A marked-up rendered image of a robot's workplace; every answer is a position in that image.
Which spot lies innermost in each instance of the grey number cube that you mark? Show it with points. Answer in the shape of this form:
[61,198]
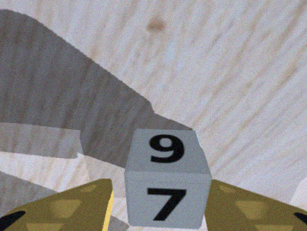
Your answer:
[167,179]

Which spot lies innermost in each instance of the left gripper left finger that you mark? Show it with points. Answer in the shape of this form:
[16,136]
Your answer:
[86,207]

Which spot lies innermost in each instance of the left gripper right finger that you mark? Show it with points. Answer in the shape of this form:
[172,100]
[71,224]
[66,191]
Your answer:
[230,208]

